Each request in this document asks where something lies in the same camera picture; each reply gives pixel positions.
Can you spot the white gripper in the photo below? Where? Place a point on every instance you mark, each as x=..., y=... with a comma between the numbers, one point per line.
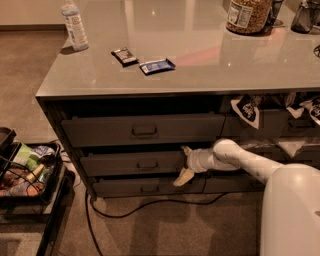
x=195, y=161

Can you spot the grey drawer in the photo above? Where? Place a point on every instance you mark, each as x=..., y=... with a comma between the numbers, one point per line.
x=272, y=123
x=133, y=163
x=292, y=153
x=146, y=187
x=139, y=130
x=231, y=182

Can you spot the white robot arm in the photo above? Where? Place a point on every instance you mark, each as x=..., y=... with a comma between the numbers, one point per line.
x=225, y=155

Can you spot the grey drawer cabinet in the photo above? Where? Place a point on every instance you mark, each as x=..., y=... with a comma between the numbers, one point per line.
x=212, y=67

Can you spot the blue snack packet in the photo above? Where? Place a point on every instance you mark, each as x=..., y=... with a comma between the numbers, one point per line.
x=157, y=66

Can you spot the black snack packet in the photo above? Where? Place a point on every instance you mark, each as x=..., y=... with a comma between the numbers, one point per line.
x=125, y=57

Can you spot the large nut jar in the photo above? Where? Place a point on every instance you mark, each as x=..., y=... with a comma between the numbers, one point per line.
x=247, y=16

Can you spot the green snack bag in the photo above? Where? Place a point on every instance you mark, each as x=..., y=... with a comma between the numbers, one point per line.
x=32, y=157

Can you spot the clear plastic water bottle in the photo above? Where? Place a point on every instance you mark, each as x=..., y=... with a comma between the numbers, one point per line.
x=74, y=25

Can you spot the dark glass object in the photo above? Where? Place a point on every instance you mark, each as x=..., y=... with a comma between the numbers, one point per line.
x=274, y=11

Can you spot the dark container top right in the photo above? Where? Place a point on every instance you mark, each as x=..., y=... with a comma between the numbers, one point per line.
x=307, y=16

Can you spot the black wire basket cart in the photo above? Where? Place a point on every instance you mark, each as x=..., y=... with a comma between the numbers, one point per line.
x=33, y=204

